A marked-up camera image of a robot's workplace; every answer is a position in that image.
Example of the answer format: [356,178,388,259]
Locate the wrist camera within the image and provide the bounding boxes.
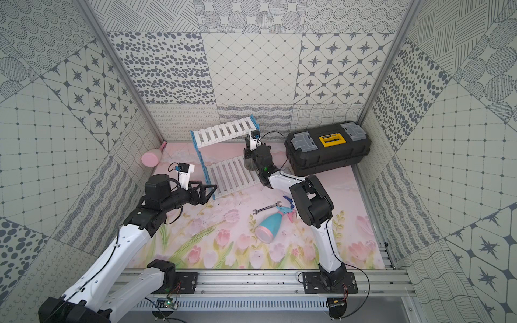
[245,129,261,152]
[168,162,195,190]

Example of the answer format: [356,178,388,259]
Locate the small green circuit board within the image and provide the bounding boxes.
[156,298,179,311]

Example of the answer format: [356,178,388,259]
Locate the floral pink table mat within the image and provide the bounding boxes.
[129,167,385,269]

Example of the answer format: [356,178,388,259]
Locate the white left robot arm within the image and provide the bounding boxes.
[38,174,218,322]

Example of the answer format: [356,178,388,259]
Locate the blue and white slatted shelf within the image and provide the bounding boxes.
[190,115,260,199]

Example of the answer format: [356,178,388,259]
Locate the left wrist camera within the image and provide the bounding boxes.
[168,162,195,190]

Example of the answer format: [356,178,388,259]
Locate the aluminium mounting rail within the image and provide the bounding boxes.
[112,268,417,312]

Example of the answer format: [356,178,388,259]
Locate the silver open-end wrench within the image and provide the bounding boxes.
[252,201,282,215]

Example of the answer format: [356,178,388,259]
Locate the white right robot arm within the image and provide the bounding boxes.
[244,145,347,290]

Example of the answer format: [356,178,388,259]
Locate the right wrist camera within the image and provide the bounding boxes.
[245,129,261,152]

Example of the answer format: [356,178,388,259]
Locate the teal pink spray bottle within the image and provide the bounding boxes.
[254,195,297,244]

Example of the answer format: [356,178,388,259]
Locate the black toolbox yellow label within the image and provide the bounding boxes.
[284,121,372,176]

